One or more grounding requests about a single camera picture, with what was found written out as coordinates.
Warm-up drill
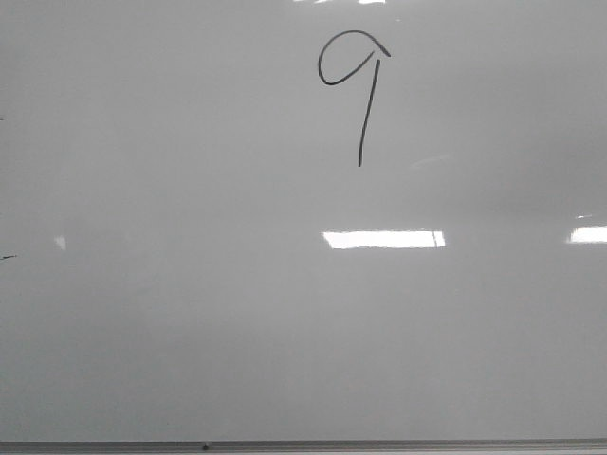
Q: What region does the white glossy whiteboard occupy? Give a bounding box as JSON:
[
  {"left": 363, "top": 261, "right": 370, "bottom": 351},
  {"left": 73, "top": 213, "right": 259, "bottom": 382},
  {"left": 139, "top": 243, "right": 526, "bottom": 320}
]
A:
[{"left": 1, "top": 1, "right": 606, "bottom": 441}]

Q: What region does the grey aluminium whiteboard frame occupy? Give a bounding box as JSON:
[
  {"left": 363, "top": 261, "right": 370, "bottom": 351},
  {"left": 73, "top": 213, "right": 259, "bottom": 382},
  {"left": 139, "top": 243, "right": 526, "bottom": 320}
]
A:
[{"left": 1, "top": 438, "right": 606, "bottom": 454}]

